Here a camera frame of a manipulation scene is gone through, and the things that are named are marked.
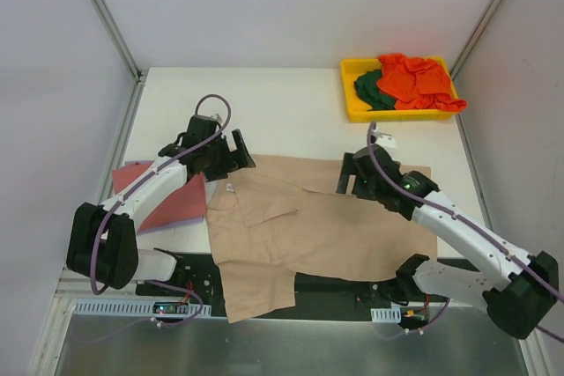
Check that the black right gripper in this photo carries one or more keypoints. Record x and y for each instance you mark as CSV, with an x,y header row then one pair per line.
x,y
358,180

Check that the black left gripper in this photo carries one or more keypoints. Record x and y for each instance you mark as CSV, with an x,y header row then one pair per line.
x,y
225,158

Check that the beige t-shirt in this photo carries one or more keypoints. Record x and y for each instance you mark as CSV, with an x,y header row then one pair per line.
x,y
284,217

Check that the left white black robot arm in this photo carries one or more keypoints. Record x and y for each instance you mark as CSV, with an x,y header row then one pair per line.
x,y
103,237

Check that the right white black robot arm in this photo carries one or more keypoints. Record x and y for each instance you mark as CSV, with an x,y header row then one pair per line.
x,y
514,288

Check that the folded red t-shirt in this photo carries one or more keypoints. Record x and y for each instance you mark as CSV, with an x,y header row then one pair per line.
x,y
172,200

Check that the green t-shirt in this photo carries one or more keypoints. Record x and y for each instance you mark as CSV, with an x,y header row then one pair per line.
x,y
368,91

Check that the yellow plastic bin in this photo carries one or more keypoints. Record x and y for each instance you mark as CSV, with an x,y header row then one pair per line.
x,y
357,110

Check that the orange t-shirt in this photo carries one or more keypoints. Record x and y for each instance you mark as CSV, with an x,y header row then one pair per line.
x,y
417,83

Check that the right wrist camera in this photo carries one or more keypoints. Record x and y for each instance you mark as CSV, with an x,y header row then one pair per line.
x,y
385,140

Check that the left aluminium side rail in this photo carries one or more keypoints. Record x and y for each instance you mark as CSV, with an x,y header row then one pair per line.
x,y
116,154

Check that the aluminium side rail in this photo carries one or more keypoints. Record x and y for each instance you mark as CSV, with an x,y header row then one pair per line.
x,y
473,130
116,154

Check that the right aluminium side rail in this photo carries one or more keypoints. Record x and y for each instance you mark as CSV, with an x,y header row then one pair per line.
x,y
473,130

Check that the right white cable duct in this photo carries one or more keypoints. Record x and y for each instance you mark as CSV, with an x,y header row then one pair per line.
x,y
386,315

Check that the white cable duct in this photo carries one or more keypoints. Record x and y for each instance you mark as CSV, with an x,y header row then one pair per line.
x,y
139,308
386,315

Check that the left white cable duct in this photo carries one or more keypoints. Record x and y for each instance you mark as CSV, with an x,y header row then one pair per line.
x,y
139,308

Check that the right aluminium frame post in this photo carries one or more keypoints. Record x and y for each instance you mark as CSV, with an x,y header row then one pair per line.
x,y
476,35

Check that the aluminium frame post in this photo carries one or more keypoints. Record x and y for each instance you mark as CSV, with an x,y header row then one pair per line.
x,y
116,37
476,35

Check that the front aluminium frame rail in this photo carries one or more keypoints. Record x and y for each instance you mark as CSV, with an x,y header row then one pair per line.
x,y
73,285

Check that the left aluminium frame post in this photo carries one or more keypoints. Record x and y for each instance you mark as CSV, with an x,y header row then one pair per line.
x,y
116,37

